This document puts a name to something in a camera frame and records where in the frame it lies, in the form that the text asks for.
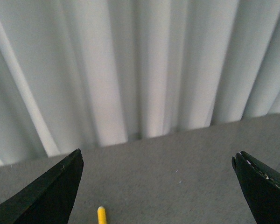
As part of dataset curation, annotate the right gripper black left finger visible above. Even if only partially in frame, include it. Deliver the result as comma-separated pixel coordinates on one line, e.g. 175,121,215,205
0,149,84,224

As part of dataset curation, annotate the yellow pen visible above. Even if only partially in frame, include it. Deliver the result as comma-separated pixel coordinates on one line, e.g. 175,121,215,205
97,206,107,224

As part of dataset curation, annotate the white curtain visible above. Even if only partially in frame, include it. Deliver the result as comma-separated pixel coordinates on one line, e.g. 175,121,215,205
0,0,280,166

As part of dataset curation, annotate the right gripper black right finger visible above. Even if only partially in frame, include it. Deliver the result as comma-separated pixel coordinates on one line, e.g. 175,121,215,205
231,151,280,224

